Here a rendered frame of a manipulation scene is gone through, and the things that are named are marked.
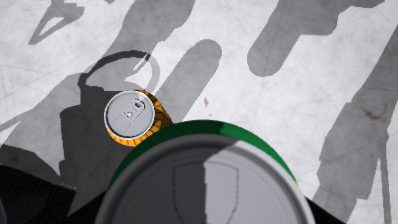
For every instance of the orange drink can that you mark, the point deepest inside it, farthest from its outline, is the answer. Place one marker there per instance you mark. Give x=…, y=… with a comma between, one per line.
x=132, y=116

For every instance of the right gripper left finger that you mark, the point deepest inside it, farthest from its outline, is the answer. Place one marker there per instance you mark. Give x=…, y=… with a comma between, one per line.
x=86, y=214

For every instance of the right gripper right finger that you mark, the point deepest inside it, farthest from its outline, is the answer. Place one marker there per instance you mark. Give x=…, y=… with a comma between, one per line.
x=320, y=215

